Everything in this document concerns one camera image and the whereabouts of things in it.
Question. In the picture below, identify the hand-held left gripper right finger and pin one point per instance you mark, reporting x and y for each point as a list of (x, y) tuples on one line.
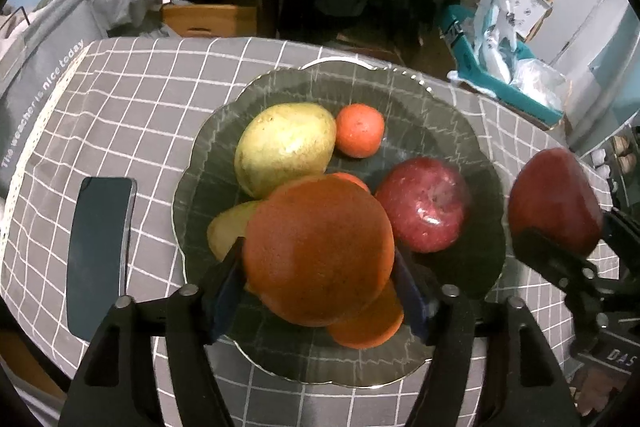
[(412, 302)]

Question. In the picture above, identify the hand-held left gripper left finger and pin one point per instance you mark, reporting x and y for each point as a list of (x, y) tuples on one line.
[(227, 292)]

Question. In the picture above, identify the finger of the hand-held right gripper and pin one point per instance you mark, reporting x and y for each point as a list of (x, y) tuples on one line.
[(622, 232), (550, 259)]

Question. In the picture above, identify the yellow pear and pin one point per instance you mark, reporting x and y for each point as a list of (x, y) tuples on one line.
[(227, 232)]

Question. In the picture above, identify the dark red apple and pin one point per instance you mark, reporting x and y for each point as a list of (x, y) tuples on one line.
[(555, 197)]

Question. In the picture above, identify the large orange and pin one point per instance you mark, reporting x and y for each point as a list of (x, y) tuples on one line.
[(315, 252)]

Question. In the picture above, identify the small orange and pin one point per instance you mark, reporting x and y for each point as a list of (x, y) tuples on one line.
[(360, 130), (352, 181)]

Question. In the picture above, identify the yellow-green apple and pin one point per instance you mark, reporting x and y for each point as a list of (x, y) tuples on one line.
[(280, 147)]

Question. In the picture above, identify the scalloped glass plate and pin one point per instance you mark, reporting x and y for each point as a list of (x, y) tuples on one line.
[(450, 137)]

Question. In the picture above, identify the shoe rack with shoes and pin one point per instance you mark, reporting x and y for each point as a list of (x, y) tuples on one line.
[(622, 147)]

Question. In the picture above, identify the black smartphone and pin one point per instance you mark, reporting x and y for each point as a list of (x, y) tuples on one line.
[(97, 257)]

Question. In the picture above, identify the clear plastic bag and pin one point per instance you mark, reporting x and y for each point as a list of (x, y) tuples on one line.
[(540, 82)]

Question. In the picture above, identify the grey checkered tablecloth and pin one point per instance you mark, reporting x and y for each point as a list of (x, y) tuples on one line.
[(150, 97)]

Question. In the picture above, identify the teal plastic crate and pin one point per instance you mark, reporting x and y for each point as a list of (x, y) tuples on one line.
[(467, 52)]

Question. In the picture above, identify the white patterned box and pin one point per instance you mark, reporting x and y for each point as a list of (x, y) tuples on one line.
[(530, 7)]

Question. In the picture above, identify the printed rice bag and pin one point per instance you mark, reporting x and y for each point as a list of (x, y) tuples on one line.
[(500, 17)]

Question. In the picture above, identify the wooden drawer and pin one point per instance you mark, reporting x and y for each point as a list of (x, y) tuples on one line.
[(210, 22)]

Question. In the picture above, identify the grey fabric storage bin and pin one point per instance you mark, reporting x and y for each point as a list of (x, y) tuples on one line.
[(45, 57)]

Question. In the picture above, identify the white crumpled clothes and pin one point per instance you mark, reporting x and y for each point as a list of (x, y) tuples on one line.
[(10, 27)]

